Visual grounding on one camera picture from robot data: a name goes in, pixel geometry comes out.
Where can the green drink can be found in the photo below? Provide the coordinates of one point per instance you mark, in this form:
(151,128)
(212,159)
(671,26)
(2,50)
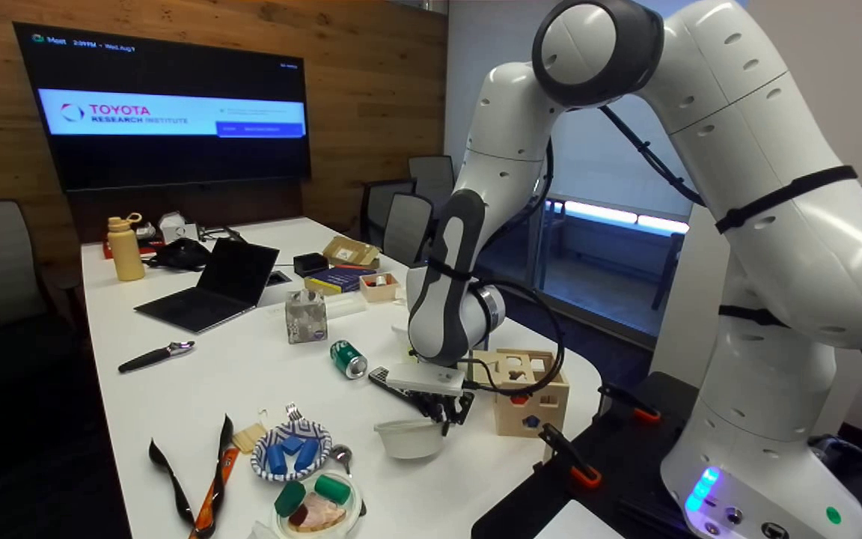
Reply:
(350,360)

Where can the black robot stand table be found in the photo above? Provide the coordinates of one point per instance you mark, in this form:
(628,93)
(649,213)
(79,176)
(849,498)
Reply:
(631,468)

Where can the black orange clamp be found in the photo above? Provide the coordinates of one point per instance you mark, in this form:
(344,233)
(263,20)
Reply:
(571,457)
(631,400)

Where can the yellow water bottle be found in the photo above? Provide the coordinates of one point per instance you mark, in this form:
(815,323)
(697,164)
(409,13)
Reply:
(127,249)

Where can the black open laptop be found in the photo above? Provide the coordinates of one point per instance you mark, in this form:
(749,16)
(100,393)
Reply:
(215,288)

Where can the small wooden tray box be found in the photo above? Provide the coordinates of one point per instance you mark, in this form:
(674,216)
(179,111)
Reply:
(378,288)

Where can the black marker pen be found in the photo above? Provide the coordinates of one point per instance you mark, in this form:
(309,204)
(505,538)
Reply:
(154,354)

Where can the black wall TV monitor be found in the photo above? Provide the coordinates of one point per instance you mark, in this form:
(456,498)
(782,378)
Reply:
(167,110)

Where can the small white bowl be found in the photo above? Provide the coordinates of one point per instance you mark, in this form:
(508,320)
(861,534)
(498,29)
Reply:
(409,438)

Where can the blue patterned plate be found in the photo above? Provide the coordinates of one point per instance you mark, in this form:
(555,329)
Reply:
(293,451)

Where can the blue flat box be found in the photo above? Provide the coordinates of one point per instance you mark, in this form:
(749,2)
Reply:
(344,279)

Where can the beige wooden block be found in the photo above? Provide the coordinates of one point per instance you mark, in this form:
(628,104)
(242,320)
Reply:
(251,438)

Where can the wooden shape sorter box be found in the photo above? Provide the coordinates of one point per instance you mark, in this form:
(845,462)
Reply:
(532,393)

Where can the tan cardboard box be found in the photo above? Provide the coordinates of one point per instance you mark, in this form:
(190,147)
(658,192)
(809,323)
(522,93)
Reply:
(353,254)

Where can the small dark box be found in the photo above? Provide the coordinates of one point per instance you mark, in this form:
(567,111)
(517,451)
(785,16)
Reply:
(309,266)

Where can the grey office chair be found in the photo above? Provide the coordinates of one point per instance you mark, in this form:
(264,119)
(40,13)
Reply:
(381,204)
(436,182)
(409,230)

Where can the white bowl with toy food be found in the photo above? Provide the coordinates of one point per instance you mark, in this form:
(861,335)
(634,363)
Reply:
(317,504)

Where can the small white object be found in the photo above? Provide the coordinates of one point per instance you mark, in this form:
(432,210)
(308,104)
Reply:
(179,230)

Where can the black TV remote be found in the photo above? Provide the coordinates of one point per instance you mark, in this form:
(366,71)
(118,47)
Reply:
(389,381)

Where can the black bag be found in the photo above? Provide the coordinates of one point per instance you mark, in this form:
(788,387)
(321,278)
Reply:
(182,255)

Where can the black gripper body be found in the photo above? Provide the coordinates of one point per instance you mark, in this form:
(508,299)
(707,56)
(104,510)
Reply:
(444,397)

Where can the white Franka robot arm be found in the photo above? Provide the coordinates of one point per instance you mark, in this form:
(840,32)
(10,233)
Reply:
(749,249)

